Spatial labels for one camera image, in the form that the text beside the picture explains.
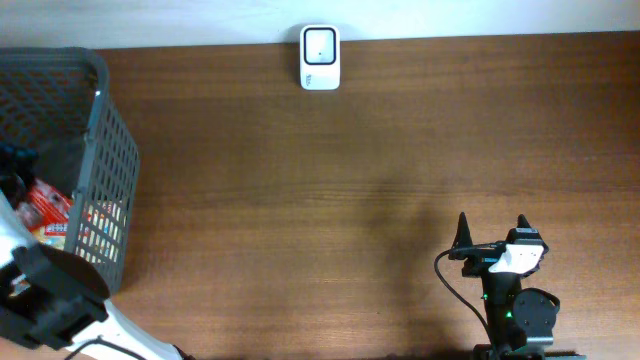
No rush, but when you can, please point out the white barcode scanner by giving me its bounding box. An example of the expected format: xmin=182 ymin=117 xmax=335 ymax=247
xmin=299 ymin=24 xmax=341 ymax=91

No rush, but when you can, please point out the grey plastic mesh basket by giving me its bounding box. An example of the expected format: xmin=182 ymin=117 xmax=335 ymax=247
xmin=1 ymin=47 xmax=140 ymax=293

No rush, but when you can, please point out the red Hacks candy bag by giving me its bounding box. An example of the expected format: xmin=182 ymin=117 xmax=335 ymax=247
xmin=15 ymin=178 xmax=73 ymax=231

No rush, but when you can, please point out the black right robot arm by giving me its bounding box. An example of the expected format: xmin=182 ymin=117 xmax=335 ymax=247
xmin=443 ymin=214 xmax=583 ymax=360

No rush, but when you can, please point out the beige snack chip bag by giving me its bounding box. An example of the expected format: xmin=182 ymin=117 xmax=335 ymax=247
xmin=34 ymin=199 xmax=129 ymax=264

